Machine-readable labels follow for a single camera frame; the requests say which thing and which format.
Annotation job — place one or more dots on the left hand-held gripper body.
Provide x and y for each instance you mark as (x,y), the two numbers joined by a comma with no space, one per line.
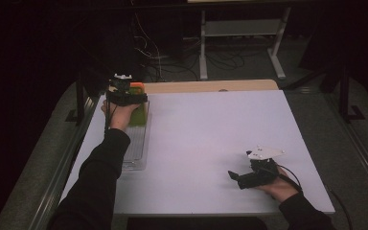
(123,96)

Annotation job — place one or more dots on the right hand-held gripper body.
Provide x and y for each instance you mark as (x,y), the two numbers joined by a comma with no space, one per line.
(262,172)

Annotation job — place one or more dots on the green cartoon clown phone case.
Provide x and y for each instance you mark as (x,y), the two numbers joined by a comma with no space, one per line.
(138,115)

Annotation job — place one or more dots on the clear plastic tray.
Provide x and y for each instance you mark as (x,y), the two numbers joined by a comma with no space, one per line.
(137,150)

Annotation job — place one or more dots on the person's left hand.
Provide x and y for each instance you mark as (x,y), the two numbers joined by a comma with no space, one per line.
(121,116)

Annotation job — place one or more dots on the person's right hand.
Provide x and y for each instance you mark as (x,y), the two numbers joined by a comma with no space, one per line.
(281,188)

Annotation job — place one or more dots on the black metal stand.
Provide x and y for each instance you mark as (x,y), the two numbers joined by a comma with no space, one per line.
(80,96)
(345,96)

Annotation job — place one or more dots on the light wooden board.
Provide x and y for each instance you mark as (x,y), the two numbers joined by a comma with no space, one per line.
(211,86)

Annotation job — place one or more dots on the white metal stand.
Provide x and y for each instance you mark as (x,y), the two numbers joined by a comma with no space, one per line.
(242,28)

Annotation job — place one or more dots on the aluminium rail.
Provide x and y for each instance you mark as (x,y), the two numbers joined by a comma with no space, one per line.
(60,179)
(364,159)

